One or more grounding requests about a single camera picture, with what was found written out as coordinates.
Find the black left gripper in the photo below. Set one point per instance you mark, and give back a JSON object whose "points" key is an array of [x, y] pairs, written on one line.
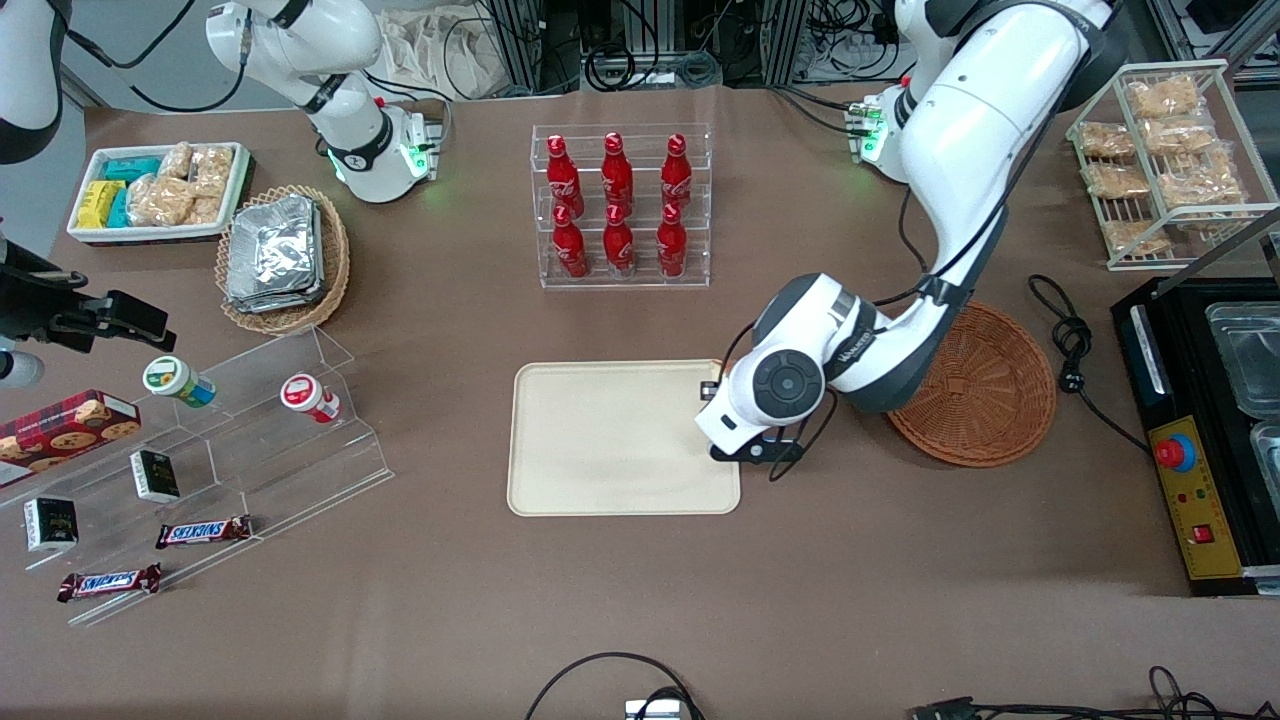
{"points": [[708, 390]]}

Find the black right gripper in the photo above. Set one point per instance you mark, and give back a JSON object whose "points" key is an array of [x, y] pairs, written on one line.
{"points": [[38, 312]]}

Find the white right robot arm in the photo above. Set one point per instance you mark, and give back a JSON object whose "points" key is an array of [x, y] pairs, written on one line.
{"points": [[300, 40]]}

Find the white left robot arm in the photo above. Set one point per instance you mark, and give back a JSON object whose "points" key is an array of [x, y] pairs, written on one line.
{"points": [[980, 120]]}

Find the beige rectangular plastic tray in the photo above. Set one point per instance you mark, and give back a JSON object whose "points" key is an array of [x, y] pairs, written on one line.
{"points": [[610, 440]]}

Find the light tan wicker basket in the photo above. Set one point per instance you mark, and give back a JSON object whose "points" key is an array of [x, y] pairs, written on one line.
{"points": [[335, 270]]}

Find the brown round wicker basket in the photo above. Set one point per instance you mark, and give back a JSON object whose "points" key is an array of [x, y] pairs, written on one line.
{"points": [[985, 400]]}

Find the green lid yogurt cup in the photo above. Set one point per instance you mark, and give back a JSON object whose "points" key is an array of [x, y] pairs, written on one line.
{"points": [[175, 380]]}

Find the white rectangular snack bin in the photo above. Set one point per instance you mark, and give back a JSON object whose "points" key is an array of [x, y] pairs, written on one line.
{"points": [[90, 232]]}

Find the teal snack pack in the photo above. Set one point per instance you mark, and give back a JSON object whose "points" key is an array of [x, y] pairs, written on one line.
{"points": [[119, 210], [132, 169]]}

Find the yellow snack pack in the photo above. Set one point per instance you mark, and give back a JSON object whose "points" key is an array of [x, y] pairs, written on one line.
{"points": [[98, 205]]}

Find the clear bag rice crackers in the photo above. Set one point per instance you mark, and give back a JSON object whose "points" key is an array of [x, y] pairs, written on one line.
{"points": [[160, 200], [175, 160], [204, 210], [213, 170]]}

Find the red tartan cookie box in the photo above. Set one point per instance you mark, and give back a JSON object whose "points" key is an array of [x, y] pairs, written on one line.
{"points": [[65, 430]]}

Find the silver foil container stack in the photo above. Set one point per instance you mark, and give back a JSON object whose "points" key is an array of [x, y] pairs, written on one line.
{"points": [[275, 255]]}

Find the small black white box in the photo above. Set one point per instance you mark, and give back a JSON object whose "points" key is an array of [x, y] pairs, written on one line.
{"points": [[155, 476], [50, 524]]}

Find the red lid yogurt cup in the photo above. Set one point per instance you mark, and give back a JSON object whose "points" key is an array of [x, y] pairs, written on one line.
{"points": [[305, 395]]}

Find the clear acrylic stepped display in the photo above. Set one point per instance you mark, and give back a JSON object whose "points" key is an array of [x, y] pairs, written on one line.
{"points": [[270, 480]]}

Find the clear acrylic bottle rack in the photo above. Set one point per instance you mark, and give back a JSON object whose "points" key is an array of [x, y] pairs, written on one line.
{"points": [[620, 282]]}

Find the brown snickers bar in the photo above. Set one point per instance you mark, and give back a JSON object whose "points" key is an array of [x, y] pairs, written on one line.
{"points": [[203, 532], [108, 582]]}

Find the red cola bottle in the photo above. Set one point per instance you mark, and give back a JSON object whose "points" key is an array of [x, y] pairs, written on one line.
{"points": [[677, 178], [563, 180], [619, 245], [617, 175], [570, 250], [672, 248]]}

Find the small silver black device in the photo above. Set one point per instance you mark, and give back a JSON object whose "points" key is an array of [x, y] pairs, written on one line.
{"points": [[653, 711]]}

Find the white plastic sheet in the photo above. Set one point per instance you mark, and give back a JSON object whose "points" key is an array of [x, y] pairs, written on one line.
{"points": [[440, 50]]}

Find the black appliance housing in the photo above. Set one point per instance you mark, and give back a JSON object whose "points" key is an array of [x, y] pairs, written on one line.
{"points": [[1180, 350]]}

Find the clear bag fried snack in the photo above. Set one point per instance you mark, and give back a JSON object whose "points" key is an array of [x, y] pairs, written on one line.
{"points": [[1107, 140], [1115, 181], [1200, 185], [1135, 237], [1180, 136], [1163, 98]]}

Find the yellow emergency stop control box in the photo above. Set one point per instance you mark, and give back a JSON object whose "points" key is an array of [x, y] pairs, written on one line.
{"points": [[1205, 520]]}

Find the steel food pan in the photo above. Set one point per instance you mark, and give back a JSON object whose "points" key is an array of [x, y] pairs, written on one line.
{"points": [[1245, 355], [1268, 455]]}

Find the grey metal bar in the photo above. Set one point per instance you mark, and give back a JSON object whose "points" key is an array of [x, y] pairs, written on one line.
{"points": [[1225, 252]]}

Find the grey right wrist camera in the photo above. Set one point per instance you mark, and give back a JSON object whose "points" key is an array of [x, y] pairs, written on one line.
{"points": [[18, 369]]}

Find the aluminium frame post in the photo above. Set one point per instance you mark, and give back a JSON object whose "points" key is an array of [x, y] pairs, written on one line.
{"points": [[785, 40], [520, 45]]}

